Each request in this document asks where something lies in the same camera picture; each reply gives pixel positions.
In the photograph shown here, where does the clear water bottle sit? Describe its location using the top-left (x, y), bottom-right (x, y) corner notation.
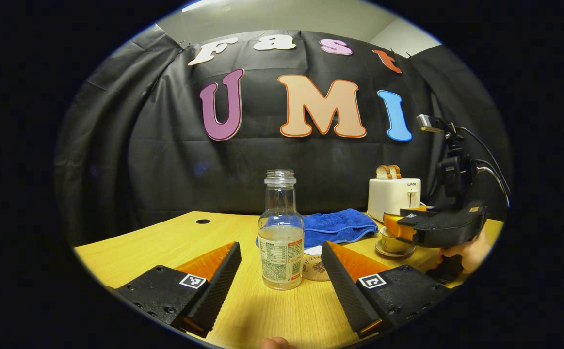
top-left (258, 169), bottom-right (306, 291)

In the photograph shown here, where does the cream teacup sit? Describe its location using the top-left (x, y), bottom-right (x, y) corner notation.
top-left (380, 226), bottom-right (414, 254)

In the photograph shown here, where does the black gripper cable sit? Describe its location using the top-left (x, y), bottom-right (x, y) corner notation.
top-left (476, 160), bottom-right (510, 208)
top-left (456, 126), bottom-right (512, 195)

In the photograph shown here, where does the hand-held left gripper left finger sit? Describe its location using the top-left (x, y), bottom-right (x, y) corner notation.
top-left (116, 241), bottom-right (242, 339)

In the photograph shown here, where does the cream toaster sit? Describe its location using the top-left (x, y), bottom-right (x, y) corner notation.
top-left (367, 177), bottom-right (422, 223)

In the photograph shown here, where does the round cork coaster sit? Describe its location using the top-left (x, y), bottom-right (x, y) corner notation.
top-left (302, 254), bottom-right (332, 282)

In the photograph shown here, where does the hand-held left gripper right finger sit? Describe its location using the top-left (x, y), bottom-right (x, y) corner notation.
top-left (321, 241), bottom-right (453, 339)

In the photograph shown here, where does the black backdrop cloth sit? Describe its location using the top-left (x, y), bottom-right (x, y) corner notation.
top-left (55, 23), bottom-right (513, 245)

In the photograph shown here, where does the cream saucer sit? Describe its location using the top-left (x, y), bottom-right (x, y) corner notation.
top-left (375, 240), bottom-right (417, 258)

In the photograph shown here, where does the blue towel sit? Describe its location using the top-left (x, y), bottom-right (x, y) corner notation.
top-left (255, 208), bottom-right (379, 256)

